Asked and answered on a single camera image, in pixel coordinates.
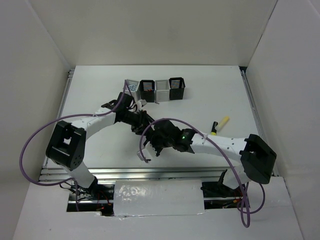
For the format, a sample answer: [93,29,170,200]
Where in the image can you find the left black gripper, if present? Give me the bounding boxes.
[122,109,153,137]

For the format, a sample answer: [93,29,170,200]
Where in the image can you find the blue patterned tape roll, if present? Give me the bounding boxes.
[128,84,137,92]

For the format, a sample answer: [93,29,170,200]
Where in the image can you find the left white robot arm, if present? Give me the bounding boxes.
[45,93,154,200]

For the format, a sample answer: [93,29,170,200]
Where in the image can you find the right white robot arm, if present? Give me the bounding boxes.
[139,118,277,196]

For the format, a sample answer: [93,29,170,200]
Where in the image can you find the black slotted container left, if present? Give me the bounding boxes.
[139,79,155,103]

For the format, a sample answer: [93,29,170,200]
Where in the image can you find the black slotted container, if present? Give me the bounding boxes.
[139,79,155,103]
[168,77,186,101]

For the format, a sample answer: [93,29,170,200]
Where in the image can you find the silver slotted container right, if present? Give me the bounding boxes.
[155,79,170,103]

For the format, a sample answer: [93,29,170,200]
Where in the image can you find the silver slotted container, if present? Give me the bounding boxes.
[155,79,170,103]
[125,79,141,101]

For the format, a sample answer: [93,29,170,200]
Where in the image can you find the silver slotted container left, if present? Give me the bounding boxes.
[125,79,141,101]

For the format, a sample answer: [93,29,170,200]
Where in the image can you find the black slotted container right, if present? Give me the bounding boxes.
[168,77,186,101]

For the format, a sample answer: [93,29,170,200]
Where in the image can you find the black yellow highlighter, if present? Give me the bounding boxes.
[210,121,219,136]

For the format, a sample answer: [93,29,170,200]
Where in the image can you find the pale yellow highlighter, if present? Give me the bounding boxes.
[216,116,230,132]

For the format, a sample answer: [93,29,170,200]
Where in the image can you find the silver foil sheet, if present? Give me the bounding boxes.
[113,180,205,217]

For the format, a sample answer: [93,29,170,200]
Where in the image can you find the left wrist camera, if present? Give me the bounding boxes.
[136,99,147,108]

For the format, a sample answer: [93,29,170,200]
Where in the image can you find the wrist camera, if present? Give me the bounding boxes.
[137,145,154,163]
[136,99,147,108]

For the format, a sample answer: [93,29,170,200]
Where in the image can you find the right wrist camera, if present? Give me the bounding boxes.
[137,145,154,163]

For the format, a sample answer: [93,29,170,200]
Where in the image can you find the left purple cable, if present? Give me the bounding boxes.
[19,79,136,213]

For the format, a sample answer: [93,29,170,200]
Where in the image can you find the aluminium rail frame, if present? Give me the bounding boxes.
[38,66,280,213]

